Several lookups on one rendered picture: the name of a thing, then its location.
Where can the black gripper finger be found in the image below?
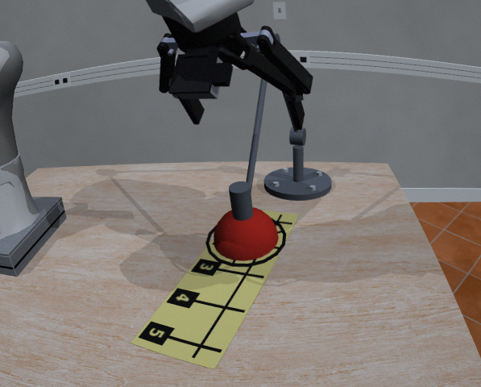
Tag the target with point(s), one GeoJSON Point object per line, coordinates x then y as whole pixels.
{"type": "Point", "coordinates": [288, 74]}
{"type": "Point", "coordinates": [167, 50]}

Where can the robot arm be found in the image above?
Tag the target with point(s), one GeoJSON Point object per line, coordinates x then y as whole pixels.
{"type": "Point", "coordinates": [198, 74]}

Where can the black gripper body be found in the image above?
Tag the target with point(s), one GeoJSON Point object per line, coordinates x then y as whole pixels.
{"type": "Point", "coordinates": [215, 34]}

